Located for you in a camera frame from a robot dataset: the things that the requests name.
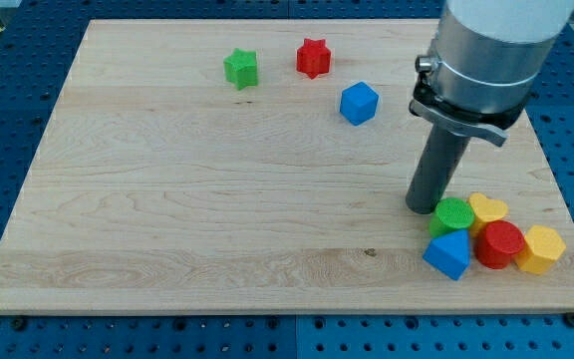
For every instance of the green cylinder block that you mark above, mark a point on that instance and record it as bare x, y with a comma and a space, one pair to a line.
450, 214

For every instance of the yellow heart block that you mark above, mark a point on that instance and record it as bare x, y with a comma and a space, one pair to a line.
485, 210

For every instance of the wooden board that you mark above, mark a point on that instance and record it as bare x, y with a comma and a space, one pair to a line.
158, 188

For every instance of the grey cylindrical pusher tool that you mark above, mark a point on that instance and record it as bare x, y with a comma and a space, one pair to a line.
440, 157

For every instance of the red cylinder block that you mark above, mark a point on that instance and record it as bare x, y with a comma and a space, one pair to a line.
498, 243

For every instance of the red star block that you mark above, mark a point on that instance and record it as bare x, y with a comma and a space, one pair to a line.
313, 58

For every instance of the green star block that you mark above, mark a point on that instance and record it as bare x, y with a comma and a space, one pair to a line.
241, 68

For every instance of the yellow hexagon block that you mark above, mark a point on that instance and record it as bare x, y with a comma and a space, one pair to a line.
542, 249

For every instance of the blue cube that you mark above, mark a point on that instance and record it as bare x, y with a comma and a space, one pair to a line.
358, 103

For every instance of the blue triangle block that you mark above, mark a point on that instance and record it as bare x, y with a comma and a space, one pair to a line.
449, 254

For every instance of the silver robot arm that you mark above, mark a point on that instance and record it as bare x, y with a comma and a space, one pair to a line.
475, 80

